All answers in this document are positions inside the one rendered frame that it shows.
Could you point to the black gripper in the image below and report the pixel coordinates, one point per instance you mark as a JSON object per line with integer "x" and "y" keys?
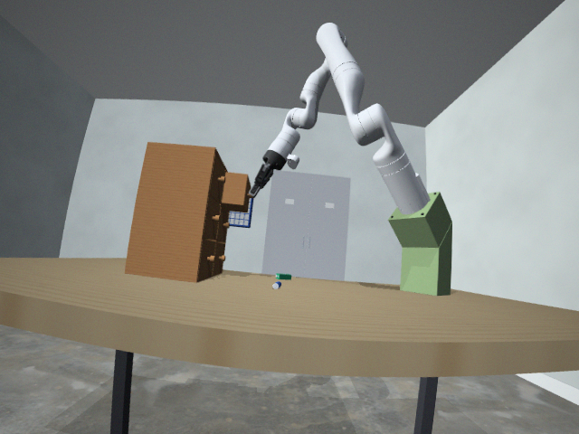
{"x": 273, "y": 161}

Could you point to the small brown wooden chest of drawers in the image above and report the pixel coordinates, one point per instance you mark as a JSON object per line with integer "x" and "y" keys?
{"x": 168, "y": 221}

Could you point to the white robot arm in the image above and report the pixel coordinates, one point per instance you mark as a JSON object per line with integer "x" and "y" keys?
{"x": 371, "y": 124}

